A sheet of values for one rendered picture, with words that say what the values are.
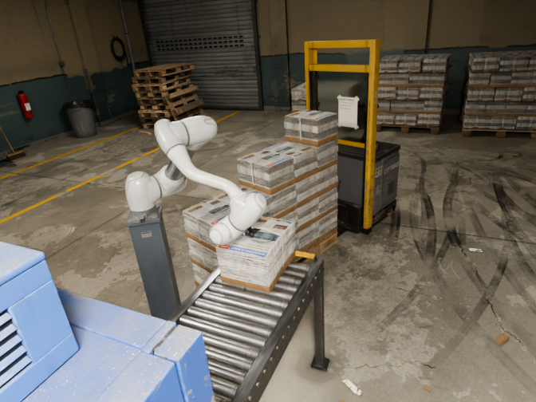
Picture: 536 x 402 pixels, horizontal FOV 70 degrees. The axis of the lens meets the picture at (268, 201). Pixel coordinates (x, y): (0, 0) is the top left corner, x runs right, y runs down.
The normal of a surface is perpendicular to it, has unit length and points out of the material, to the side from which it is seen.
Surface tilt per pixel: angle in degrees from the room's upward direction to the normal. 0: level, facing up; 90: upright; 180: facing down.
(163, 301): 90
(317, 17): 90
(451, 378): 0
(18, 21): 90
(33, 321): 90
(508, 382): 0
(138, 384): 0
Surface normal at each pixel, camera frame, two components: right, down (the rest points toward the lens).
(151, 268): 0.20, 0.40
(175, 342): -0.07, -0.90
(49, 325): 0.91, 0.11
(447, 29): -0.41, 0.41
